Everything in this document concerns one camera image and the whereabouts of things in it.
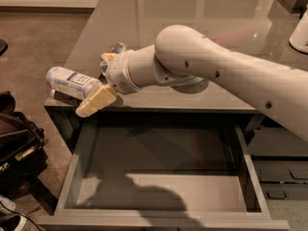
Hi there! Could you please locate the dark round object at edge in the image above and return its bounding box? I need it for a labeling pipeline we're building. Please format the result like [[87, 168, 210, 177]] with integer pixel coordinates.
[[0, 38, 8, 56]]

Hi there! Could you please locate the white ceramic bowl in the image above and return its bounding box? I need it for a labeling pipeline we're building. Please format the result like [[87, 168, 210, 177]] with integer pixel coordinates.
[[171, 77, 204, 88]]

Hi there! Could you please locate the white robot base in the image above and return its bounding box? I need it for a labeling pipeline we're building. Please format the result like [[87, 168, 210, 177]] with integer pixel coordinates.
[[289, 6, 308, 54]]

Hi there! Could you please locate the black bag on floor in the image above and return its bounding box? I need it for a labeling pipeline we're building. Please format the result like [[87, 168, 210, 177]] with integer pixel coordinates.
[[0, 91, 47, 192]]

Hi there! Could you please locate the black and white shoe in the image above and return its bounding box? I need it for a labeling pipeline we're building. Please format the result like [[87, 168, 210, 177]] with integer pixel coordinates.
[[0, 194, 26, 231]]

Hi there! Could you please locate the open grey top drawer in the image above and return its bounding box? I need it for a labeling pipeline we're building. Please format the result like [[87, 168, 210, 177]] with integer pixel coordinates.
[[38, 114, 289, 231]]

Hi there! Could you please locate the gold aluminium drink can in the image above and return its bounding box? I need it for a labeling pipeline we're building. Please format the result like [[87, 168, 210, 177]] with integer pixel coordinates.
[[99, 41, 129, 77]]

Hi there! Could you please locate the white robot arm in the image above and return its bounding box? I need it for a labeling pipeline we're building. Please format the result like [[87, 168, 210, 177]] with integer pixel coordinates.
[[76, 25, 308, 140]]

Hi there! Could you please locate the blue clear plastic bottle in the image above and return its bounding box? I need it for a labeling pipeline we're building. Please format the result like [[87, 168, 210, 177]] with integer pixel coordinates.
[[46, 66, 103, 100]]

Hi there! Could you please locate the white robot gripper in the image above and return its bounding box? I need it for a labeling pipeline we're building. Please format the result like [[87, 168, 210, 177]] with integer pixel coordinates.
[[76, 50, 140, 117]]

